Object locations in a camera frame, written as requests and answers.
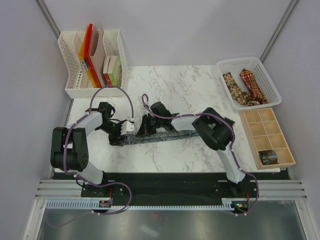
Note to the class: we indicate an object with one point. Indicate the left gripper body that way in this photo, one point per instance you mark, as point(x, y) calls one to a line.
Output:
point(112, 128)

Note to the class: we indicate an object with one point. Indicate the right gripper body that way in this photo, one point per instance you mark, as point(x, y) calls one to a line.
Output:
point(152, 123)

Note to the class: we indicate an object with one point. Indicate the blue grey floral tie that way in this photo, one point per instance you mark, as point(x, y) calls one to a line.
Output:
point(132, 139)

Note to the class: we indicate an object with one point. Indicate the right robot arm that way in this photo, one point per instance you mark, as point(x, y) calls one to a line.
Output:
point(217, 133)

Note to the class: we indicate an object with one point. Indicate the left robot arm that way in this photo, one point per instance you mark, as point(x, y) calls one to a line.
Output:
point(69, 147)

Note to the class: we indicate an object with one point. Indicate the red book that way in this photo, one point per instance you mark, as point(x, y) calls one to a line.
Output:
point(105, 70)

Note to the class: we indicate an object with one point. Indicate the green book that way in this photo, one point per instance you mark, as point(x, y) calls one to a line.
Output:
point(116, 72)

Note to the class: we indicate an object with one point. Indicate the white file organizer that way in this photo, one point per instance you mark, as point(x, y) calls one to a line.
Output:
point(78, 84)

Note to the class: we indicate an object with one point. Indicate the beige cardboard folder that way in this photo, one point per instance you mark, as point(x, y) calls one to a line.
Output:
point(97, 55)

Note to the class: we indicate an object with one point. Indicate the orange red folder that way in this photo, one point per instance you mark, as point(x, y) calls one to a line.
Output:
point(84, 57)

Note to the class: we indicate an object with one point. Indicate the gold patterned tie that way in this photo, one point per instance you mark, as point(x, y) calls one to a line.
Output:
point(242, 97)

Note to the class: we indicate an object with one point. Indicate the white plastic basket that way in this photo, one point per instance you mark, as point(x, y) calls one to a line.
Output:
point(234, 66)

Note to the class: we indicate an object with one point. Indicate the red patterned tie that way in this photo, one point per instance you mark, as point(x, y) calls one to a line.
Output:
point(255, 93)

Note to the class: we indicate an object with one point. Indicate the wooden compartment box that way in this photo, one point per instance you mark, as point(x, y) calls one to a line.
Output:
point(263, 132)

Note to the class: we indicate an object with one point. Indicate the rolled dark tie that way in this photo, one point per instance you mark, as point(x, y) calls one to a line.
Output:
point(268, 157)

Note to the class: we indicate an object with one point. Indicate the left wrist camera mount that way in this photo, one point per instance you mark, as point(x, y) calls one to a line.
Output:
point(127, 127)

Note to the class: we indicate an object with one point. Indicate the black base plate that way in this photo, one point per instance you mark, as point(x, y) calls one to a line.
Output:
point(170, 189)

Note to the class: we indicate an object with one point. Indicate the white cable duct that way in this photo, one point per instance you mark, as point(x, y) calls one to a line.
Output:
point(98, 205)

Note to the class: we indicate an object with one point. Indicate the aluminium rail frame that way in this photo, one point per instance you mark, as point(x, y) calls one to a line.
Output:
point(278, 212)

